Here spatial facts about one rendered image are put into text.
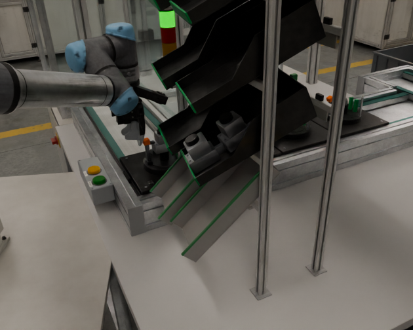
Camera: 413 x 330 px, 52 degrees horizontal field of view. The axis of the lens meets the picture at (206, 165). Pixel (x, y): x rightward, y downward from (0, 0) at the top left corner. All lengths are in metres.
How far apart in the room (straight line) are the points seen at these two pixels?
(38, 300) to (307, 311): 0.65
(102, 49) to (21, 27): 5.31
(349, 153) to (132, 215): 0.81
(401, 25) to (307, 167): 5.07
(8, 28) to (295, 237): 5.60
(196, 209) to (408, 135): 1.01
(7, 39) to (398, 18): 5.17
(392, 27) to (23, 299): 5.76
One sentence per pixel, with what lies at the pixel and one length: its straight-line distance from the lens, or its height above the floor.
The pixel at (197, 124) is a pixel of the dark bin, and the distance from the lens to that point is 1.03.
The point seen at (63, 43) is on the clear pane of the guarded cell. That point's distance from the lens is 2.55.
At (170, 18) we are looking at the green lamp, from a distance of 1.42.
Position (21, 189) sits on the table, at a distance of 1.62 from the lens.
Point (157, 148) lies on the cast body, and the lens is 1.32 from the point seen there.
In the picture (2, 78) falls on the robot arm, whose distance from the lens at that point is 0.83.
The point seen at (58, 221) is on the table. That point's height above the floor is 0.86.
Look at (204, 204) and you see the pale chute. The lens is 1.04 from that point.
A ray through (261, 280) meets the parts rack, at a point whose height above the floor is 0.91.
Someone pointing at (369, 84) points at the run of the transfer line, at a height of 0.93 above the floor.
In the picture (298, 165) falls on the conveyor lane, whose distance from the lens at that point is 1.45.
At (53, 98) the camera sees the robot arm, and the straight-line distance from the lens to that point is 0.92.
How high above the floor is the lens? 1.66
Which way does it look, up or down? 30 degrees down
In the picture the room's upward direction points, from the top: 2 degrees counter-clockwise
